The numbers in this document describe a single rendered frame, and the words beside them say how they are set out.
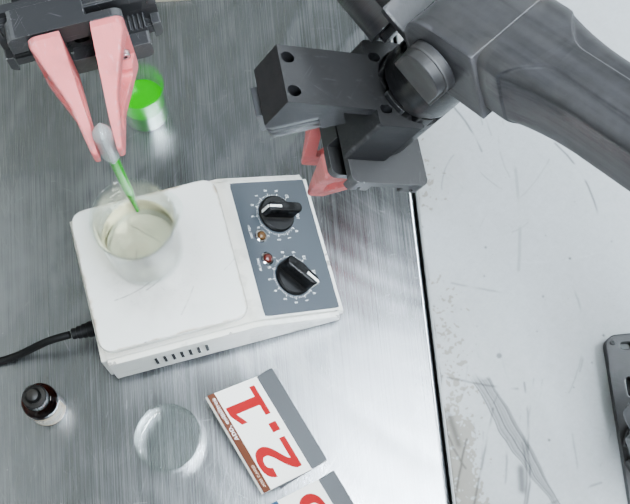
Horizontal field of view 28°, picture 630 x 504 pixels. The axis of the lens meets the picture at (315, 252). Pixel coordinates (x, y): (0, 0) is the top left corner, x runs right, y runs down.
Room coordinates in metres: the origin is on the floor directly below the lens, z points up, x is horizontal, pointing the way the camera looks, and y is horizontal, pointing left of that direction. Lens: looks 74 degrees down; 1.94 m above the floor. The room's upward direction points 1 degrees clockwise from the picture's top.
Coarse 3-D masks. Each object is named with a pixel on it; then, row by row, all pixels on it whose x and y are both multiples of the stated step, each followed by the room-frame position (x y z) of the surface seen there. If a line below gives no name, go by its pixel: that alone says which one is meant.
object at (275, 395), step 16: (240, 384) 0.19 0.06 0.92; (256, 384) 0.19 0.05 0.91; (272, 384) 0.19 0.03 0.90; (208, 400) 0.17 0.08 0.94; (272, 400) 0.18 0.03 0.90; (288, 400) 0.18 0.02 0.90; (288, 416) 0.16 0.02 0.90; (288, 432) 0.15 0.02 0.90; (304, 432) 0.15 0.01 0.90; (304, 448) 0.14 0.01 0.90; (320, 448) 0.14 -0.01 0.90; (304, 464) 0.12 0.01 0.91; (256, 480) 0.11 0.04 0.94; (288, 480) 0.11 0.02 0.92
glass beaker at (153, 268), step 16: (112, 192) 0.30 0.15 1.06; (144, 192) 0.31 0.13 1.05; (160, 192) 0.30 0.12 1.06; (96, 208) 0.29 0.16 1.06; (112, 208) 0.30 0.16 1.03; (176, 208) 0.29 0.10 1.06; (96, 224) 0.28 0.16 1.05; (176, 224) 0.28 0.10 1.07; (96, 240) 0.26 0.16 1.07; (176, 240) 0.27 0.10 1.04; (112, 256) 0.25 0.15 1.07; (144, 256) 0.25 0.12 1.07; (160, 256) 0.26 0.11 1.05; (176, 256) 0.27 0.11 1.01; (128, 272) 0.25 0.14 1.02; (144, 272) 0.25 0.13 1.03; (160, 272) 0.25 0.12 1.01
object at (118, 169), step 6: (120, 162) 0.28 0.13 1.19; (114, 168) 0.28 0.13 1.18; (120, 168) 0.28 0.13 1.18; (120, 174) 0.28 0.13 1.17; (126, 174) 0.28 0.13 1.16; (120, 180) 0.28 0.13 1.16; (126, 180) 0.28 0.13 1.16; (120, 186) 0.28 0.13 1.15; (126, 186) 0.28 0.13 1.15; (126, 192) 0.28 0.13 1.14; (132, 192) 0.28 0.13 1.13; (132, 198) 0.28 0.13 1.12; (132, 204) 0.28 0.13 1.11; (138, 210) 0.28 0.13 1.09
